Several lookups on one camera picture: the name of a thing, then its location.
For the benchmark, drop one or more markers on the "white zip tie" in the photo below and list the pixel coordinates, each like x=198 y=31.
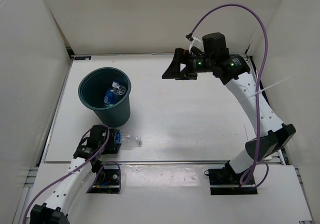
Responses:
x=261 y=90

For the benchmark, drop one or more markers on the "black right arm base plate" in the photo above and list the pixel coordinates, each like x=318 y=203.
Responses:
x=222 y=183

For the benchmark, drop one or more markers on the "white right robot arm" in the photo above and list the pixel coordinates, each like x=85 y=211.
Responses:
x=233 y=71

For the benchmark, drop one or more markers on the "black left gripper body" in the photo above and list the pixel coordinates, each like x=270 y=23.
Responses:
x=102 y=143

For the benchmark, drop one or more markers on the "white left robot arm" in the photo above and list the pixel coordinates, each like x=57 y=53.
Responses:
x=85 y=174

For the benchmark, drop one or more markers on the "blue label water bottle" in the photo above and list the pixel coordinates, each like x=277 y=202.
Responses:
x=109 y=98

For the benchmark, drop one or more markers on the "clear bottle blue label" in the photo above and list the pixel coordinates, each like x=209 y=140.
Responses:
x=127 y=141

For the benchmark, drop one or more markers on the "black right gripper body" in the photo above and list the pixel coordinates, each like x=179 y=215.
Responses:
x=198 y=64

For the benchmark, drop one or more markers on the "dark teal plastic bin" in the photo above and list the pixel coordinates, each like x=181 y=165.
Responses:
x=92 y=89

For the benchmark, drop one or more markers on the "clear bottle without label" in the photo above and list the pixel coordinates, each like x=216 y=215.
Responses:
x=119 y=90

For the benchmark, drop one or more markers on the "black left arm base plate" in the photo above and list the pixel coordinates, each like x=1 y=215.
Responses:
x=109 y=180

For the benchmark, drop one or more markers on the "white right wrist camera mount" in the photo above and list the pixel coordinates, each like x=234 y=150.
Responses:
x=194 y=42

